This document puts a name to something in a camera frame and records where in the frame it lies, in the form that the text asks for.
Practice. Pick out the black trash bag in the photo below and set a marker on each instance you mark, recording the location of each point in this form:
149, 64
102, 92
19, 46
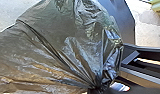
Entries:
62, 50

